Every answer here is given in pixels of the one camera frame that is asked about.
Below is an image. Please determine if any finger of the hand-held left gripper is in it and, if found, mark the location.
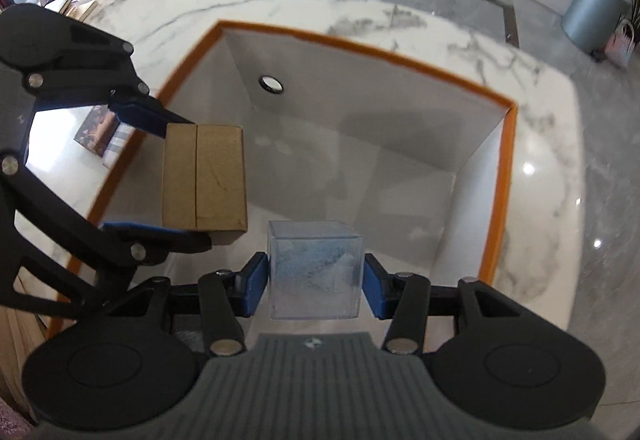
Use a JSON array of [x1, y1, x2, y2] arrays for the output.
[[22, 17, 195, 140], [0, 154, 213, 321]]

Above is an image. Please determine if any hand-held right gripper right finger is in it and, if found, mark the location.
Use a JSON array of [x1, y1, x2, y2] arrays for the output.
[[364, 253, 506, 355]]

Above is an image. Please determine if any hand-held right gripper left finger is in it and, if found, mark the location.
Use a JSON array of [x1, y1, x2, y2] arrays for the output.
[[131, 252, 268, 356]]

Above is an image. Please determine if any brown printed box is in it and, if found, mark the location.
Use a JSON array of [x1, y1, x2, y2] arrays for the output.
[[74, 105, 121, 157]]

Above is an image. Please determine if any clear plastic box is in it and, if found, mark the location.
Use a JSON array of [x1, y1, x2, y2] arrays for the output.
[[267, 220, 362, 320]]

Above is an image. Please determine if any brown cardboard box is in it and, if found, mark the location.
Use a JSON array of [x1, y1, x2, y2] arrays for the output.
[[161, 122, 249, 247]]

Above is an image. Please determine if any orange cardboard box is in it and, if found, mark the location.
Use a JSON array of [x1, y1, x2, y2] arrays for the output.
[[47, 20, 517, 338]]

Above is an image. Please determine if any pink woven basket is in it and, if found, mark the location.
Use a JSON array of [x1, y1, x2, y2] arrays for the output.
[[604, 19, 636, 70]]

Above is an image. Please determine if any grey-blue trash can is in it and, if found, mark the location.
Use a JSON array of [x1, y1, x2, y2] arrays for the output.
[[561, 0, 632, 55]]

